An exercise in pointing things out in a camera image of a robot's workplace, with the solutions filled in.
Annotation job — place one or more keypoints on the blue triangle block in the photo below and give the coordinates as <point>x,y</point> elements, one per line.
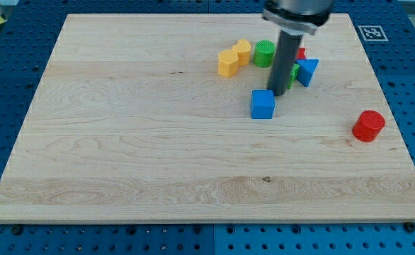
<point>306,70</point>

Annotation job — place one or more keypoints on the green cylinder block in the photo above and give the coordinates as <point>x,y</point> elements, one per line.
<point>263,53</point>

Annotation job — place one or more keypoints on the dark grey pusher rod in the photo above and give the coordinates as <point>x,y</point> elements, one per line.
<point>283,61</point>

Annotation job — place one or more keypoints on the red cylinder block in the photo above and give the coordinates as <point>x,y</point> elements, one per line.
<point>368,126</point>

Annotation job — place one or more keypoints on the white fiducial marker tag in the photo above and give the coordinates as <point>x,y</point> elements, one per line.
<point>372,33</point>

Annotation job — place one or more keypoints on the yellow heart block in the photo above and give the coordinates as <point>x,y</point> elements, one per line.
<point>243,49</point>

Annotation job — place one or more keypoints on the wooden board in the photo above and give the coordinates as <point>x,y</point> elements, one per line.
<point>131,124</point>

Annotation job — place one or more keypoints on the yellow pentagon block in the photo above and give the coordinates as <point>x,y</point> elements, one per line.
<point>228,63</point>

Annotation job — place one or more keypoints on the red block behind rod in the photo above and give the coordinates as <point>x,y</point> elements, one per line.
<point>301,54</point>

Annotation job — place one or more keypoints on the green star block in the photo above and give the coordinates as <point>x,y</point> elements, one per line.
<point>293,75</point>

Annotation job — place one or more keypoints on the blue cube block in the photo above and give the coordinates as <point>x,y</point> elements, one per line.
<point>262,104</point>

